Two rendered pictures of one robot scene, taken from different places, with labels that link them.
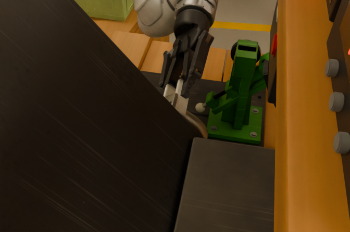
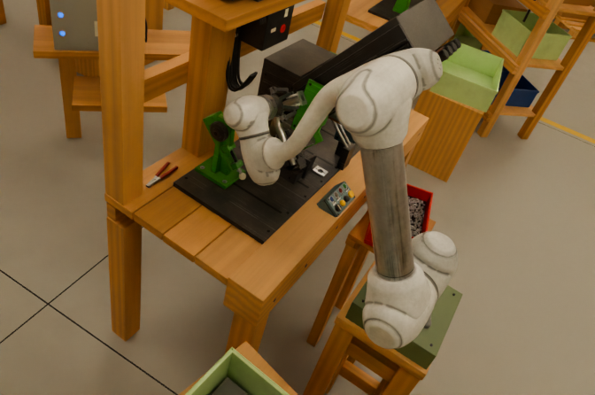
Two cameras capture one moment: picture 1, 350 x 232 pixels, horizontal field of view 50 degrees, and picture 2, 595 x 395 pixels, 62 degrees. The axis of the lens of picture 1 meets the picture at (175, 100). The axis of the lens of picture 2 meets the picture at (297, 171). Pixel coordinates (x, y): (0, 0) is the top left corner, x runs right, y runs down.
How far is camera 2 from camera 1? 216 cm
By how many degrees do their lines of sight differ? 95
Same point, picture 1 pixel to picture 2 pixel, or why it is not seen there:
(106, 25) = not seen: hidden behind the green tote
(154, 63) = (242, 249)
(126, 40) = (257, 280)
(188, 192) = (312, 66)
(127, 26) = not seen: hidden behind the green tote
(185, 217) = (316, 64)
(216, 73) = (195, 215)
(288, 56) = not seen: outside the picture
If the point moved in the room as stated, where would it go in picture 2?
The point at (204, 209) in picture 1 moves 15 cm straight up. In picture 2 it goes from (309, 63) to (318, 28)
